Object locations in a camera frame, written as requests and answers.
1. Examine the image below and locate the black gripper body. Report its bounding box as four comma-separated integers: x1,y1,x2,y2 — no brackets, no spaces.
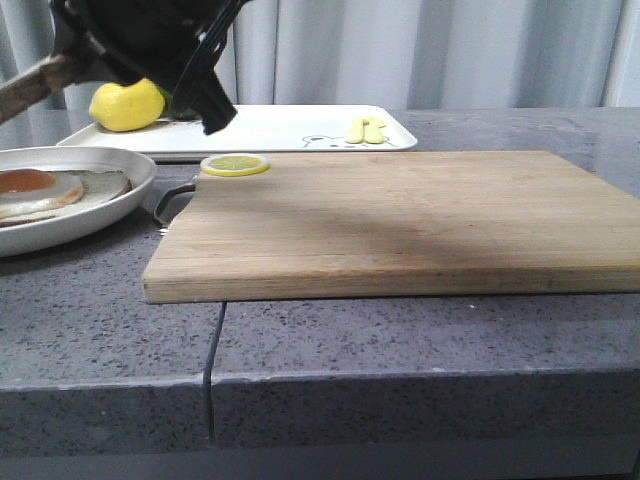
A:
79,1,240,90

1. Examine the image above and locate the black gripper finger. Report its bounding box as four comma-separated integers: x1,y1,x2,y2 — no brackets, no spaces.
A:
49,1,142,86
171,1,245,135

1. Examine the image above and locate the white bread slice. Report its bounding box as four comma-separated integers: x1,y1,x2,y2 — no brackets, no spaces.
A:
0,53,93,123

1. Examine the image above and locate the white round plate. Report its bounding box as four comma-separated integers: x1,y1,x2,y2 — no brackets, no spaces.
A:
1,147,157,257

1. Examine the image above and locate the white bear-print tray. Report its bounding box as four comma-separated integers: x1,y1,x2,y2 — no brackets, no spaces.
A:
59,105,417,163

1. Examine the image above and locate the lemon slice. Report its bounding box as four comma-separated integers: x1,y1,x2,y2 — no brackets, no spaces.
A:
200,153,271,177

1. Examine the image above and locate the yellow lemon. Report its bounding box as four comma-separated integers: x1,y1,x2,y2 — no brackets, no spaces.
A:
88,79,165,132

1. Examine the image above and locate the yellow plastic fork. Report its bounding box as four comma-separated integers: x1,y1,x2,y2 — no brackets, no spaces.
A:
344,117,369,144

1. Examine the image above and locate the fried egg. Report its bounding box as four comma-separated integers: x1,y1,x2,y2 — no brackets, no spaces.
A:
1,168,84,218

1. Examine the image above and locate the yellow plastic knife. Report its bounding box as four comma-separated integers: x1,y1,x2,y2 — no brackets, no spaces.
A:
363,117,386,145

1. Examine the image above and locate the grey curtain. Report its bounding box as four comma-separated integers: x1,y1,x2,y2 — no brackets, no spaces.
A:
0,0,640,112

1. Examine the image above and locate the wooden cutting board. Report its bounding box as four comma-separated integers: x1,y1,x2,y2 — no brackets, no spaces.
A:
143,151,639,303

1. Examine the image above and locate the metal cutting board handle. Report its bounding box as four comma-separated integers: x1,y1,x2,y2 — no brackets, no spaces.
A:
152,174,198,228

